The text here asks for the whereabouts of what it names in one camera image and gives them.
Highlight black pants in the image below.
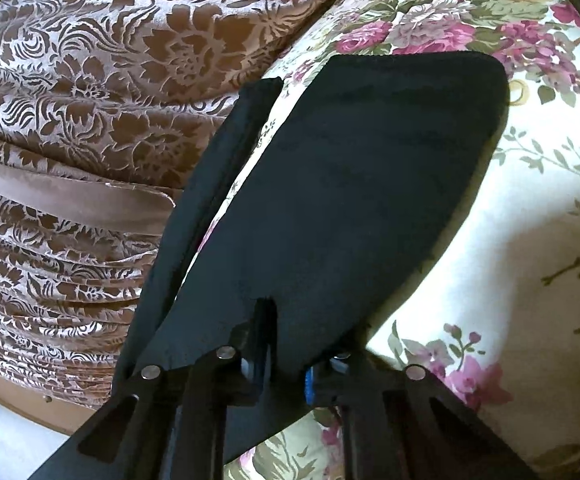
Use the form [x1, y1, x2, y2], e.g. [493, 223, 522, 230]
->
[112, 52, 512, 466]

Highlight wooden door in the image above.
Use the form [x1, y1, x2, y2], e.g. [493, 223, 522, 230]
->
[0, 377, 94, 434]

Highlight floral bed sheet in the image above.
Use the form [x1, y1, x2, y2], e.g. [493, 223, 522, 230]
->
[189, 0, 580, 480]

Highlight brown floral curtain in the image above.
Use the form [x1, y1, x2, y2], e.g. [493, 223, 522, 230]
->
[0, 0, 328, 408]

